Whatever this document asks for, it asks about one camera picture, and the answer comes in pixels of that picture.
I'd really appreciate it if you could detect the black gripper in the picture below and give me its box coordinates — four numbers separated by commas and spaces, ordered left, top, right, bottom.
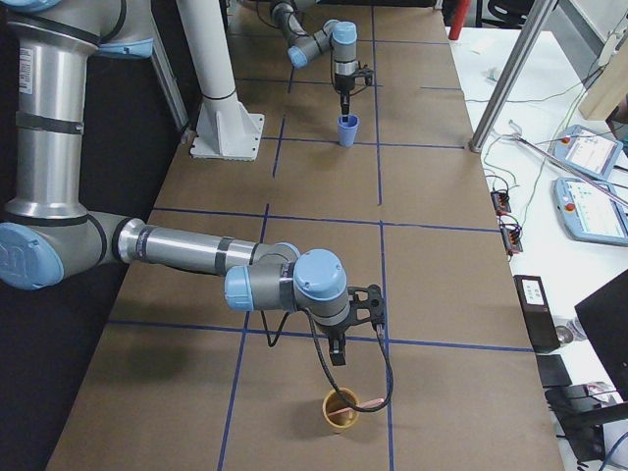
324, 322, 348, 366
334, 74, 354, 123

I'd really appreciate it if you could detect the blue ribbed cup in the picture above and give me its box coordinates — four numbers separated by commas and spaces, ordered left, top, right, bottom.
337, 114, 360, 147

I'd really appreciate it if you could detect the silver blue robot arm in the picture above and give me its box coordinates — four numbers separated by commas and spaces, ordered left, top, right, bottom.
270, 1, 359, 124
1, 1, 357, 365

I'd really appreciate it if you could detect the yellow ribbed cup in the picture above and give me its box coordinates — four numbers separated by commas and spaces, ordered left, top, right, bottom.
322, 390, 359, 434

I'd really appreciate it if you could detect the pink chopstick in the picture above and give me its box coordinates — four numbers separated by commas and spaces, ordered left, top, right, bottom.
326, 397, 385, 417

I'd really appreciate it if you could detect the red cylinder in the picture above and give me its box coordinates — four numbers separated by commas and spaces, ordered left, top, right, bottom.
448, 0, 471, 41

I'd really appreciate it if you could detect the brown paper table cover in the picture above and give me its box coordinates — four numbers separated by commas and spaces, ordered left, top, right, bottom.
45, 0, 565, 471

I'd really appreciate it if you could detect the upper orange black connector box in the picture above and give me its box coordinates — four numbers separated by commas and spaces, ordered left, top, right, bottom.
491, 189, 511, 216

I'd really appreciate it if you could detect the orange black connector box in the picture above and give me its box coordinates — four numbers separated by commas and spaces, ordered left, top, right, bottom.
491, 189, 511, 216
499, 223, 523, 256

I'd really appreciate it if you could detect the black labelled power box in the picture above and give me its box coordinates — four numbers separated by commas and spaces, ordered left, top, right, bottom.
513, 275, 560, 353

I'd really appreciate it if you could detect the lower orange black connector box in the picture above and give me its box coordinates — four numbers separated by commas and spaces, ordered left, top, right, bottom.
499, 223, 523, 256

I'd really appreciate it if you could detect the black flat device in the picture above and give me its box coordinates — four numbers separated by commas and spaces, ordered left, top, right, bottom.
536, 354, 572, 389

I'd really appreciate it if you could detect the upper teach pendant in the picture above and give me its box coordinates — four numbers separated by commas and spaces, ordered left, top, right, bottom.
550, 125, 623, 181

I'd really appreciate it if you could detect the teach pendant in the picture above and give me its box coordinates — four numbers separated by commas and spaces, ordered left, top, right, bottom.
552, 178, 627, 246
550, 125, 623, 181

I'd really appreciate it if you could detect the wooden board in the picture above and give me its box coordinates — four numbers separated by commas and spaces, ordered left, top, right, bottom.
579, 27, 627, 121

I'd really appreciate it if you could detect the black monitor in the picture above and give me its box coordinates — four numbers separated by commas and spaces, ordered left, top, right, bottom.
575, 278, 627, 399

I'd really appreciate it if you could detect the lower teach pendant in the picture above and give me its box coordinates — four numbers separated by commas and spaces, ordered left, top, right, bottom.
552, 178, 627, 246

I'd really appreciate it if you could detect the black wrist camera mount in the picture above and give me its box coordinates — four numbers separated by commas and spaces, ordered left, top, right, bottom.
347, 285, 386, 332
353, 64, 374, 87

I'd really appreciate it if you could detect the black braided cable right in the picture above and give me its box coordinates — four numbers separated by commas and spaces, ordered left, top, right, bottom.
259, 307, 394, 409

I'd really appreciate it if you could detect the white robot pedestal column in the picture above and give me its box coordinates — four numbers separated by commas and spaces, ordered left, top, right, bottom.
177, 0, 265, 161

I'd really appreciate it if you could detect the aluminium frame post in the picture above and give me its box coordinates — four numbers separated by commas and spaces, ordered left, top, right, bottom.
469, 0, 557, 153

